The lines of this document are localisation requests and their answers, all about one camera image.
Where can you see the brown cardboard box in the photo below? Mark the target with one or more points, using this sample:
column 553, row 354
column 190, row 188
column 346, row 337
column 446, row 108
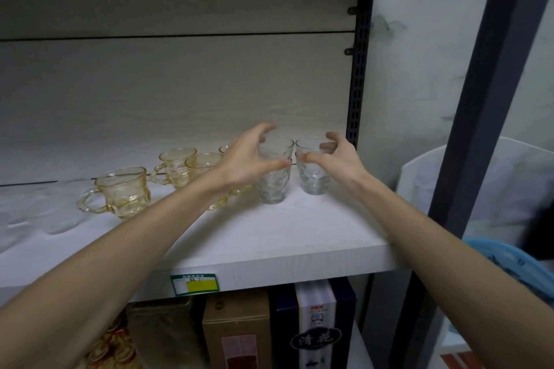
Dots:
column 236, row 329

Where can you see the person's left forearm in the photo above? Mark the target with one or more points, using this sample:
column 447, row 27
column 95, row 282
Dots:
column 121, row 260

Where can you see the white plastic bag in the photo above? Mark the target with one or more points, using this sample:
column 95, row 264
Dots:
column 510, row 191

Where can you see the person's right forearm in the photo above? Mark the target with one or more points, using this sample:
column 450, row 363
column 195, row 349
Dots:
column 437, row 260

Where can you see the person's left hand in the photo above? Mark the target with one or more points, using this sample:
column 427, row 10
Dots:
column 242, row 165

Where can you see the white shelf board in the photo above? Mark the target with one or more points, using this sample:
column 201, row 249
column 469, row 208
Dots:
column 277, row 234

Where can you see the red and gold package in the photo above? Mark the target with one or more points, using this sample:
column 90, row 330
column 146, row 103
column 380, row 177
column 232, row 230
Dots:
column 112, row 347

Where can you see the dark grey metal post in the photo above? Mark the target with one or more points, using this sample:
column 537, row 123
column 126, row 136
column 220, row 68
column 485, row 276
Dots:
column 484, row 100

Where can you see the clear dimpled glass tumbler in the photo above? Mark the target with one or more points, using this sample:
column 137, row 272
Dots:
column 272, row 185
column 314, row 180

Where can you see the person's right thumb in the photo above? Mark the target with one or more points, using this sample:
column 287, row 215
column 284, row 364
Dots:
column 311, row 158

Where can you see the amber glass mug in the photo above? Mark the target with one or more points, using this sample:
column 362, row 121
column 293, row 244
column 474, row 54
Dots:
column 123, row 195
column 175, row 165
column 242, row 190
column 201, row 163

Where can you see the navy and white box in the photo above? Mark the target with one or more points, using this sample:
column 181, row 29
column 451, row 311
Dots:
column 316, row 325

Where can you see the group of clear glass cups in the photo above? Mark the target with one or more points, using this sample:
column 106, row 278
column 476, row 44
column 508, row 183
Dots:
column 47, row 213

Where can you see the blue plastic basket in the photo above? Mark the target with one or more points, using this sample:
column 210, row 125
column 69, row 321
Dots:
column 515, row 265

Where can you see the person's right hand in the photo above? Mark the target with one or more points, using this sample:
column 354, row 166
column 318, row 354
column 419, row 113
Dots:
column 342, row 163

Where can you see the green yellow price label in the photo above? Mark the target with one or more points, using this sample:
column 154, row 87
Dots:
column 194, row 285

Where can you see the person's left thumb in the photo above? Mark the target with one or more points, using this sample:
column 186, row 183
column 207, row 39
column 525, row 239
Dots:
column 277, row 164

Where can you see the black perforated shelf upright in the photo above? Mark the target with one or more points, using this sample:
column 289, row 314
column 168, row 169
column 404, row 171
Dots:
column 358, row 79

